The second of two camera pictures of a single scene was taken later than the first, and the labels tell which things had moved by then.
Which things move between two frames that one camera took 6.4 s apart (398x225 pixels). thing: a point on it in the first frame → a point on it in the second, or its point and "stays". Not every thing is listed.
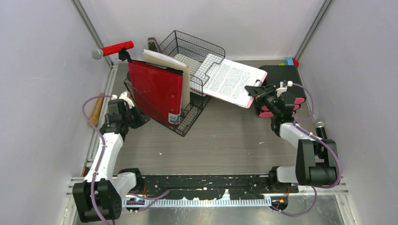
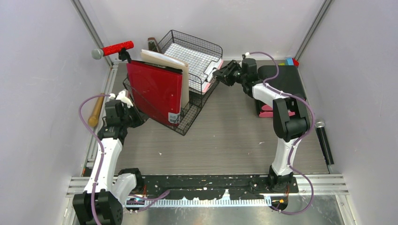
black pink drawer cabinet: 289,86 stays
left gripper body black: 135,120 stays
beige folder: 151,57 stays
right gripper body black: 267,96 → 233,75
